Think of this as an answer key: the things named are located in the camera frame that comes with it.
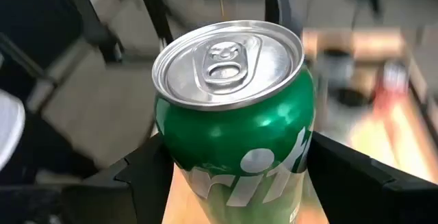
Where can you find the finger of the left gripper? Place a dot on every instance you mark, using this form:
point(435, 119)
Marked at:
point(113, 203)
point(376, 200)

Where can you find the red soda can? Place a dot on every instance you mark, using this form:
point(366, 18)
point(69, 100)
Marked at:
point(390, 90)

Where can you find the green Sprite can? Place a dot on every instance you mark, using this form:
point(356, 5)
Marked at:
point(236, 131)

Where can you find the white paper sheets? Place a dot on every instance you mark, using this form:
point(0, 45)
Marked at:
point(10, 128)

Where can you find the black aluminium table frame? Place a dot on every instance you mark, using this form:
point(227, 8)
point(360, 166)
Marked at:
point(154, 8)

